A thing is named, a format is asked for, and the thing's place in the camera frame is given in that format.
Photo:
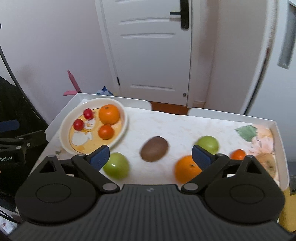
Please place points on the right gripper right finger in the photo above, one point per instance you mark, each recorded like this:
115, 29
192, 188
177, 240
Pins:
221, 173

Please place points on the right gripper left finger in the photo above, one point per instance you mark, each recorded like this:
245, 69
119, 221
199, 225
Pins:
80, 173

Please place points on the red cherry tomato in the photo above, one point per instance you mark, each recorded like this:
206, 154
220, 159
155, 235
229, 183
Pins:
78, 124
88, 114

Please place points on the yellowish russet apple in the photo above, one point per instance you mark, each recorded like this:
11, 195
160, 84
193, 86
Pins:
268, 162

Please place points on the large orange tangerine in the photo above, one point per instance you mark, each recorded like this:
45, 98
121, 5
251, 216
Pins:
109, 114

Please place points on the green apple right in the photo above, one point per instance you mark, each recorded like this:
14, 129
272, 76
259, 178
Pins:
209, 143

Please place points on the green apple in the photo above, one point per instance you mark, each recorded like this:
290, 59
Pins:
209, 143
117, 167

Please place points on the orange with stem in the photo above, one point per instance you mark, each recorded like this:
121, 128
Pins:
186, 169

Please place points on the green apple left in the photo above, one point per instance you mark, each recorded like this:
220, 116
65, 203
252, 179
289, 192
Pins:
117, 167

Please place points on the small orange kumquat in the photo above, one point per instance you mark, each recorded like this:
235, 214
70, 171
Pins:
238, 154

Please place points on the orange in plate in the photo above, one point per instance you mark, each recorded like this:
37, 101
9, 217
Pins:
106, 132

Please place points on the black stand pole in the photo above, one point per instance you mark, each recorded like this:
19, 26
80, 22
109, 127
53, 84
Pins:
11, 74

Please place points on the brown kiwi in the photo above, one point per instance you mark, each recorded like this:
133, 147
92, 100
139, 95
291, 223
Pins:
154, 149

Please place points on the blue plastic bag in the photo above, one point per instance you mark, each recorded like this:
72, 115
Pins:
104, 91

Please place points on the white cabinet side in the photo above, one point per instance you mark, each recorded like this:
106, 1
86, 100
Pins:
274, 96

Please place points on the white panel door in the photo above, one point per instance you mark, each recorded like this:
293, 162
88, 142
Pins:
148, 52

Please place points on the pink broom handle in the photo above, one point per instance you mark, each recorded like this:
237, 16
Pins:
75, 85

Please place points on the black door lock handle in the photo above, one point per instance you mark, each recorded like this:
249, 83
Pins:
183, 13

